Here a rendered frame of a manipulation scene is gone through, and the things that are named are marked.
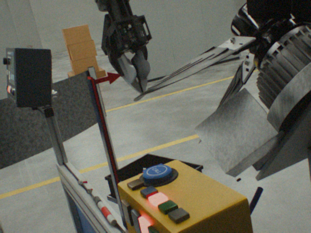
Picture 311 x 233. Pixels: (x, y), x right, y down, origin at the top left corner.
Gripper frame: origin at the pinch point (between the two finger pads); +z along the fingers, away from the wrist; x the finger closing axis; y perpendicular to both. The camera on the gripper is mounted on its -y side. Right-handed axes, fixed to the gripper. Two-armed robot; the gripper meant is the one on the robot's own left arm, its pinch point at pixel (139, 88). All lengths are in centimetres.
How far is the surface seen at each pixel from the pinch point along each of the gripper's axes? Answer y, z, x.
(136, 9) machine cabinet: -512, -176, 256
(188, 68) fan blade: 7.5, -0.4, 9.3
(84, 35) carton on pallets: -732, -211, 219
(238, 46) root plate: 11.0, -1.3, 20.7
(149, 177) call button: 30.9, 14.2, -15.7
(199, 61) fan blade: 7.8, -1.1, 12.3
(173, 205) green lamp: 38.3, 16.9, -16.7
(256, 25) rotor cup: 11.7, -4.6, 26.6
